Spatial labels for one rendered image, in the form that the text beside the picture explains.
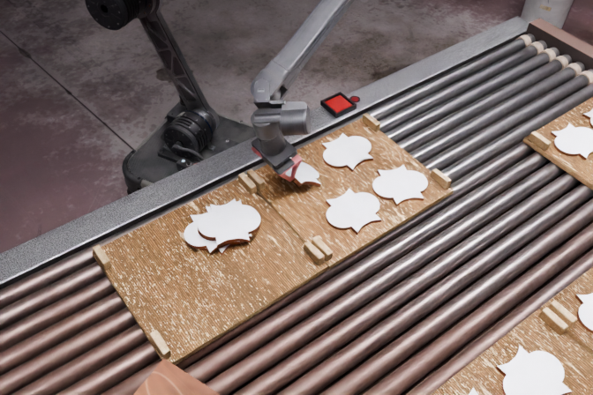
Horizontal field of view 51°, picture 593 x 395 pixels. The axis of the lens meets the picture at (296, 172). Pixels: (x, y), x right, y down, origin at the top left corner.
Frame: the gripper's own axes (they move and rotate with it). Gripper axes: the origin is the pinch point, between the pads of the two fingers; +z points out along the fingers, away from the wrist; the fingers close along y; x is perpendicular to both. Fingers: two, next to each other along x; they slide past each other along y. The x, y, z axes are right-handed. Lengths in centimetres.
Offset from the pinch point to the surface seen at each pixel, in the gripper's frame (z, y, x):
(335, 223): 7.0, -17.2, -1.5
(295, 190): 7.4, -2.1, -0.7
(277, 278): 3.1, -21.1, 18.2
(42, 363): -8, -9, 66
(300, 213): 6.7, -9.1, 3.0
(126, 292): -4.7, -4.9, 45.5
